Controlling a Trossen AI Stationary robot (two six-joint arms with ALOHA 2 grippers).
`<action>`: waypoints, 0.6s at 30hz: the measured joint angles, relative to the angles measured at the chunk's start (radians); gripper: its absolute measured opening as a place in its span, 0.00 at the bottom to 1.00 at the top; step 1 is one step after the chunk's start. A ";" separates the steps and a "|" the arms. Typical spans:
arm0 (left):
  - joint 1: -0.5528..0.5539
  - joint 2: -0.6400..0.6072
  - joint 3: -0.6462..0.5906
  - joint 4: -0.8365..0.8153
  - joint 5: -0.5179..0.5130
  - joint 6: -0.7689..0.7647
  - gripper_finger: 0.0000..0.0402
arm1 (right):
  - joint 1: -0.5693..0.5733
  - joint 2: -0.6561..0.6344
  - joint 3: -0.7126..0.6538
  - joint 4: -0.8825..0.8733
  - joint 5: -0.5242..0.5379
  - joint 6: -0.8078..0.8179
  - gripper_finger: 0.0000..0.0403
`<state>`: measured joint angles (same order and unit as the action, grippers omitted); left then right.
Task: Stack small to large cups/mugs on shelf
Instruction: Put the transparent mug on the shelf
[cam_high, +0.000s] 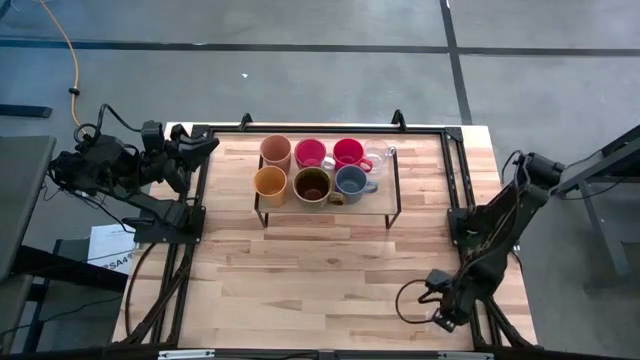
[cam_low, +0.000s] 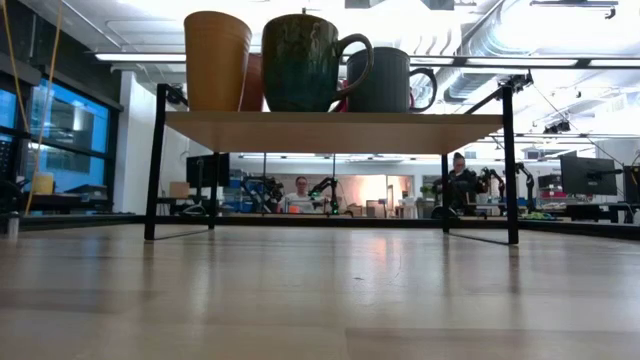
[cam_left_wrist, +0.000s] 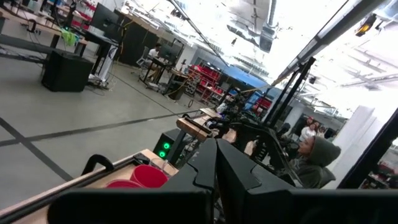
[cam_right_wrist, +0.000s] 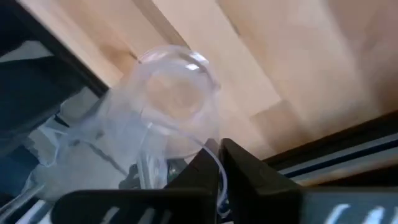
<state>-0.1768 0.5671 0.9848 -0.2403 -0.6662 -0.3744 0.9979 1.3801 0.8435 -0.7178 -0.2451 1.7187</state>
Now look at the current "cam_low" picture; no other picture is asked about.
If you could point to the black standing desk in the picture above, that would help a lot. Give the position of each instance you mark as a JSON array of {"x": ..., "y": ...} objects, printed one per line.
[{"x": 65, "y": 202}]

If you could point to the yellow tall cup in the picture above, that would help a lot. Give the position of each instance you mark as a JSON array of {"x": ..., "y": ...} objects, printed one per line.
[{"x": 215, "y": 60}]

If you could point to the terracotta tall cup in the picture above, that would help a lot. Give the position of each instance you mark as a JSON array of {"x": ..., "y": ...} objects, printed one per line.
[{"x": 252, "y": 85}]

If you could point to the silver cylinder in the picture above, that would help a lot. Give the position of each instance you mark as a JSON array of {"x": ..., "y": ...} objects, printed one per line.
[{"x": 12, "y": 225}]

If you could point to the person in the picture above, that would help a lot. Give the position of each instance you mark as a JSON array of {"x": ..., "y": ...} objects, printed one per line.
[
  {"x": 462, "y": 185},
  {"x": 300, "y": 200}
]

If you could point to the yellow container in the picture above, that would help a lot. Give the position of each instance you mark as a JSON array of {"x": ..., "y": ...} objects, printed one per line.
[{"x": 42, "y": 184}]

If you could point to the background black robot arm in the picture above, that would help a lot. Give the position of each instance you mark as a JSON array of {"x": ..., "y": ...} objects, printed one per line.
[
  {"x": 527, "y": 185},
  {"x": 265, "y": 187},
  {"x": 330, "y": 186}
]

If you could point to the grey mug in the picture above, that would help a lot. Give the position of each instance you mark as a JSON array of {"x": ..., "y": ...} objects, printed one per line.
[{"x": 385, "y": 80}]

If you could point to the black aluminium rig frame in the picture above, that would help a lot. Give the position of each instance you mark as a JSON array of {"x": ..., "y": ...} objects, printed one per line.
[{"x": 325, "y": 220}]

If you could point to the wooden shelf black metal frame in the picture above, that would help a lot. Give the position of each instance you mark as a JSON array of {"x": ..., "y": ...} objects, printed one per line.
[{"x": 325, "y": 132}]

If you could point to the dark green glazed mug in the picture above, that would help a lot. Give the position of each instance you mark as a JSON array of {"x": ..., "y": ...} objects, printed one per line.
[{"x": 300, "y": 65}]

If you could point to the cardboard box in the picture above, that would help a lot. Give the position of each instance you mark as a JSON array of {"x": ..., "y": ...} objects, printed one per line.
[{"x": 179, "y": 190}]

